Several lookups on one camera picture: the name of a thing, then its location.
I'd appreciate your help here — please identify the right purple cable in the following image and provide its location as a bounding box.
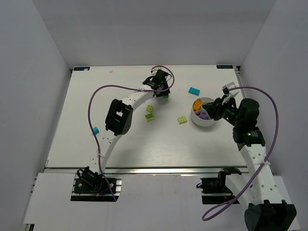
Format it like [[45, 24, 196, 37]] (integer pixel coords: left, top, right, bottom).
[[201, 86, 279, 221]]

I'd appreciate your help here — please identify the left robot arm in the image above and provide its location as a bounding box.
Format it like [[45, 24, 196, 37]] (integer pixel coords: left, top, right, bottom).
[[87, 65, 175, 178]]

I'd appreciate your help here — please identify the purple lego brick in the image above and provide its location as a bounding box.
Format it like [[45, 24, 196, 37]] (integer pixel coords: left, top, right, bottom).
[[198, 113, 211, 120]]

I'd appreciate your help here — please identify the small cyan lego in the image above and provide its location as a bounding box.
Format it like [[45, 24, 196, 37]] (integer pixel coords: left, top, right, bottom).
[[93, 127, 100, 135]]

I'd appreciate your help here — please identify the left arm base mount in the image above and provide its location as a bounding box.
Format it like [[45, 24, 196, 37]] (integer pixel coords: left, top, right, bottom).
[[70, 167, 120, 202]]

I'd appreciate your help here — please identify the left corner blue label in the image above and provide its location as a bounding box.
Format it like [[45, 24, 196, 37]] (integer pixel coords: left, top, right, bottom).
[[73, 66, 90, 71]]

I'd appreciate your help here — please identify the lime lego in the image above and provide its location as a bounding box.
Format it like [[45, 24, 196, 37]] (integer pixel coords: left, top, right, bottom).
[[178, 116, 187, 124], [146, 105, 154, 113], [145, 113, 154, 122]]

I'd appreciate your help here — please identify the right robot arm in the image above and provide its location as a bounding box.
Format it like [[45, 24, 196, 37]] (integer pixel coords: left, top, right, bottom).
[[202, 97, 296, 231]]

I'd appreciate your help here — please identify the white divided round container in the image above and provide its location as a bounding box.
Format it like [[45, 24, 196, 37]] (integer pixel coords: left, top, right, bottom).
[[190, 97, 215, 127]]

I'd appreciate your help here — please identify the right corner blue label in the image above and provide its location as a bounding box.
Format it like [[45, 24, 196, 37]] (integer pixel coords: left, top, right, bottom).
[[216, 65, 233, 69]]

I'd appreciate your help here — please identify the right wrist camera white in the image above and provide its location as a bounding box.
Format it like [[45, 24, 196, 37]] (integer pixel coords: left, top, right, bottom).
[[222, 82, 239, 105]]

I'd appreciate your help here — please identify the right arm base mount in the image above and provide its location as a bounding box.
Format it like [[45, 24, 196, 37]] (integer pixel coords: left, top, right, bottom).
[[196, 167, 242, 205]]

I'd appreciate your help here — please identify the corner blue label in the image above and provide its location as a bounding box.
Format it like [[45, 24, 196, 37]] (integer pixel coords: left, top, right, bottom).
[[73, 66, 90, 71], [216, 65, 233, 69]]

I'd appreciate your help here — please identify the orange long lego brick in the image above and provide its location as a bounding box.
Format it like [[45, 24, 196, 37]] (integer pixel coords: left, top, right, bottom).
[[192, 100, 203, 112]]

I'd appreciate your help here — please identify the cyan long lego brick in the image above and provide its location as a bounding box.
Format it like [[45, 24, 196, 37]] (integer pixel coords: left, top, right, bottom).
[[188, 87, 200, 96]]

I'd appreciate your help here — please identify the aluminium table rail front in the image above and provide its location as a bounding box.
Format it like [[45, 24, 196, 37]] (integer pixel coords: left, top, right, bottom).
[[44, 167, 248, 175]]

